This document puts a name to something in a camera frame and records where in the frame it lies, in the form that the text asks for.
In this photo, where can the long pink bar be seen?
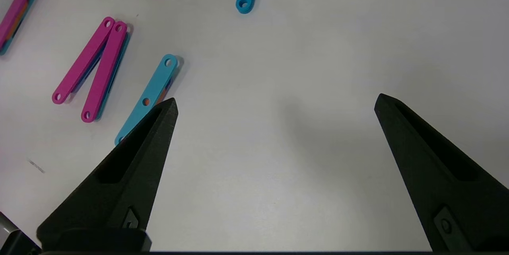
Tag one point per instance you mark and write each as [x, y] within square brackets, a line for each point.
[104, 72]
[83, 60]
[18, 6]

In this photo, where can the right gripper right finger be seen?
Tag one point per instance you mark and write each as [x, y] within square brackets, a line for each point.
[445, 183]

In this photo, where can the long blue bar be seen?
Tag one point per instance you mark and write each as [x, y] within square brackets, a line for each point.
[155, 84]

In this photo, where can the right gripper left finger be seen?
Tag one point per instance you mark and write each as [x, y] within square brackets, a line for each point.
[131, 175]

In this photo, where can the grey black robot chassis corner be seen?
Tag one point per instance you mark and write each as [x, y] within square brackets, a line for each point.
[10, 239]

